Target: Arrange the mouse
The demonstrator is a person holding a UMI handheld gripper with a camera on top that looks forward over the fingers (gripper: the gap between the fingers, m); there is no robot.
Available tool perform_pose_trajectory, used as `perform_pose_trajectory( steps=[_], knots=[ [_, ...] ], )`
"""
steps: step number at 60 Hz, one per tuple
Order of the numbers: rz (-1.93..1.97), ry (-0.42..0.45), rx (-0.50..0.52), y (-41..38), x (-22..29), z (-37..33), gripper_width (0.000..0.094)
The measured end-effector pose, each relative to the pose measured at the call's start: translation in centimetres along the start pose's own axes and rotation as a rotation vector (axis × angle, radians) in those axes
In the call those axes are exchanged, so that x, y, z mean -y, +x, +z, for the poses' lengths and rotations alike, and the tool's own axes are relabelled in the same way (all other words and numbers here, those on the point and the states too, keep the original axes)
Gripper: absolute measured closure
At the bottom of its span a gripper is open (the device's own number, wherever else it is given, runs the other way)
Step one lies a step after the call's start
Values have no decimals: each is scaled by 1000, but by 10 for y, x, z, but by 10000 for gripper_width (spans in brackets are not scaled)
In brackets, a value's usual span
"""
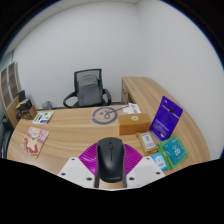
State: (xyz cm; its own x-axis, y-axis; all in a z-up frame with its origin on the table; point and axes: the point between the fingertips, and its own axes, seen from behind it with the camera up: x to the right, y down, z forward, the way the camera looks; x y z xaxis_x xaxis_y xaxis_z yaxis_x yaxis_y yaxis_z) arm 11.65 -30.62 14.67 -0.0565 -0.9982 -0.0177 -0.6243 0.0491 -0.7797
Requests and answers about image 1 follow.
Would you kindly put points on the white and green leaflet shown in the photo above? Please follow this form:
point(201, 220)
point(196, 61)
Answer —
point(43, 117)

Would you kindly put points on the black swivel chair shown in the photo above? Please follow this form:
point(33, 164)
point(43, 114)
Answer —
point(21, 95)

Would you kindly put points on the red and pink mouse pad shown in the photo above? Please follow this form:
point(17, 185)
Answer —
point(35, 141)

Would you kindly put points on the grey mesh office chair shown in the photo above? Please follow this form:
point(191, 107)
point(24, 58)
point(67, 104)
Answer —
point(88, 90)

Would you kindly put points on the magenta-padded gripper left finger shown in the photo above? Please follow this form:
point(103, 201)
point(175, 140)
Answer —
point(80, 170)

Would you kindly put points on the green and teal packet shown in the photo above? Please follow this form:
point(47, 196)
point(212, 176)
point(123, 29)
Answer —
point(174, 151)

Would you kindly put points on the black computer mouse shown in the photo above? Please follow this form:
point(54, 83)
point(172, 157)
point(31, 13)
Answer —
point(110, 159)

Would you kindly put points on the brown wooden box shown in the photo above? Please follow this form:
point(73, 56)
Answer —
point(134, 125)

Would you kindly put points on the brown paper packet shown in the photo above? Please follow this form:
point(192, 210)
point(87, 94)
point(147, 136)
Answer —
point(147, 142)

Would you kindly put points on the purple stand-up pouch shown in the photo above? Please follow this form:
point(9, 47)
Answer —
point(166, 119)

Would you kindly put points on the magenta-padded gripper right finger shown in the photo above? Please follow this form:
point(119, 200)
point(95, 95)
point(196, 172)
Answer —
point(141, 170)

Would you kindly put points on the blue wipes packet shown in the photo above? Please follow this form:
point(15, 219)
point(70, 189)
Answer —
point(160, 162)

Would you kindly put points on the wooden shelf unit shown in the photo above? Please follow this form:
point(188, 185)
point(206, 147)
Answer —
point(9, 90)

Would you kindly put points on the white paper sheets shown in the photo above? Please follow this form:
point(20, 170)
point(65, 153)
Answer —
point(132, 108)

